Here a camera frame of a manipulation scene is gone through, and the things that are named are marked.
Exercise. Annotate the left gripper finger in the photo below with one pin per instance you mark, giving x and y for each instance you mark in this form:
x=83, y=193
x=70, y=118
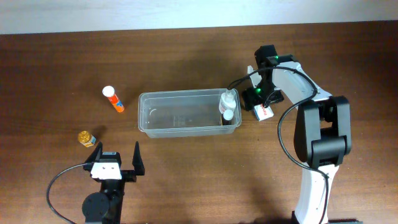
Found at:
x=96, y=154
x=137, y=159

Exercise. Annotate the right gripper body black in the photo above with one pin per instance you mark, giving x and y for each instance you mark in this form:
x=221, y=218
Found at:
x=249, y=100

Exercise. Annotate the white Panadol box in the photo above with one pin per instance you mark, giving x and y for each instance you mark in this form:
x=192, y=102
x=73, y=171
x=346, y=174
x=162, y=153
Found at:
x=262, y=113

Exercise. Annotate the small jar gold lid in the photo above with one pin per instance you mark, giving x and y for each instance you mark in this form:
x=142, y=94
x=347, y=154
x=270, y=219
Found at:
x=86, y=139

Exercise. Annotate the white spray bottle clear cap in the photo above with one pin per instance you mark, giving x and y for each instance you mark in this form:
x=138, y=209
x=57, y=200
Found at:
x=227, y=101

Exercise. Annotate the dark bottle white cap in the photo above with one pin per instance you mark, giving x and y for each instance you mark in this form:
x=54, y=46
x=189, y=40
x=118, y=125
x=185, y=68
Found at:
x=227, y=117

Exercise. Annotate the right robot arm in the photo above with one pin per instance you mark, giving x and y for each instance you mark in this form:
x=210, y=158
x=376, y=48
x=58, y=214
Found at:
x=322, y=136

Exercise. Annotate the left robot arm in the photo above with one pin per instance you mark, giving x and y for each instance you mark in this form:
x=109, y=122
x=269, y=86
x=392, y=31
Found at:
x=105, y=206

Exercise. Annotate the clear plastic container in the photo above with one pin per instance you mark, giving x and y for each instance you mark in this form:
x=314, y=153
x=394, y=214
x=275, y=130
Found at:
x=184, y=113

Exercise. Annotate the orange tablet tube white cap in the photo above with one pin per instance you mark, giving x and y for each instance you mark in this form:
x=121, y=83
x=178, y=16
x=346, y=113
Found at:
x=109, y=92

